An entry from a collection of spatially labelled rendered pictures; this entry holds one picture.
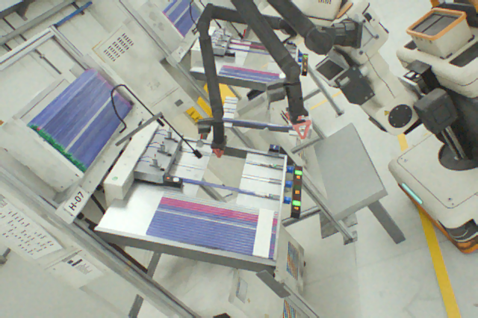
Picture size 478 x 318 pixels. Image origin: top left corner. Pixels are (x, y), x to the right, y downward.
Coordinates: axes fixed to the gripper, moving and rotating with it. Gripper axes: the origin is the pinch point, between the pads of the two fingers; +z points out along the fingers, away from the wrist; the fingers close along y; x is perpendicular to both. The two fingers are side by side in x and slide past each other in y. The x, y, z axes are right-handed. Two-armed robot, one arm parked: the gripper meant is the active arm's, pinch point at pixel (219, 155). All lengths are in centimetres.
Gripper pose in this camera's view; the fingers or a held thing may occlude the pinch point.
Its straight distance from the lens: 197.5
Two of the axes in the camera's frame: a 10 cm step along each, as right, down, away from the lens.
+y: -1.4, 6.2, -7.7
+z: -0.1, 7.8, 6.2
